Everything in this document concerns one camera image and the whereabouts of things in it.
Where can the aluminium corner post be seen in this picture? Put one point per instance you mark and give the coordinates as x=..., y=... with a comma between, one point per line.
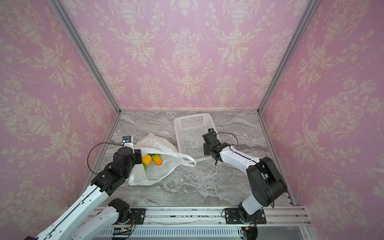
x=74, y=35
x=296, y=37

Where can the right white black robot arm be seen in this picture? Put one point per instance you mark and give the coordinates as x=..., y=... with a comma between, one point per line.
x=266, y=181

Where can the left aluminium corner post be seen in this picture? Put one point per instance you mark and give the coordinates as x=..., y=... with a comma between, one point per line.
x=74, y=35

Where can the white plastic bag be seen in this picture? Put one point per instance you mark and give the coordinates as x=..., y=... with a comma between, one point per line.
x=152, y=144

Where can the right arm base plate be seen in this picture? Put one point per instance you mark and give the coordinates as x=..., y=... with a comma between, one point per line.
x=235, y=216

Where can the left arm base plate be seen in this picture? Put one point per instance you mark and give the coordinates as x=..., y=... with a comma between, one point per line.
x=137, y=216

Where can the aluminium front rail frame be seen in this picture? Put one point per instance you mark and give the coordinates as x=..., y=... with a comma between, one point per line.
x=200, y=223

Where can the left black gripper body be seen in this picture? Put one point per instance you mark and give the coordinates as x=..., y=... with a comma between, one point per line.
x=126, y=174

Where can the white plastic mesh basket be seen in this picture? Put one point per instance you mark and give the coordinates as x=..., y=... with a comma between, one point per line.
x=189, y=134

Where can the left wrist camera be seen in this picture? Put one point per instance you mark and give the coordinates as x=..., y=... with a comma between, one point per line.
x=127, y=141

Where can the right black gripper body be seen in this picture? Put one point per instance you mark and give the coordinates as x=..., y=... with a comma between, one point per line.
x=214, y=153

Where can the yellow lemon fruit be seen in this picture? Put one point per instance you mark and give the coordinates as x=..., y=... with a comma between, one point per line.
x=147, y=160

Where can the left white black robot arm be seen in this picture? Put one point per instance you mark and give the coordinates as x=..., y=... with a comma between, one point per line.
x=71, y=225

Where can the right aluminium corner post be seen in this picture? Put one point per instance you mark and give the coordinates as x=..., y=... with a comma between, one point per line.
x=296, y=37

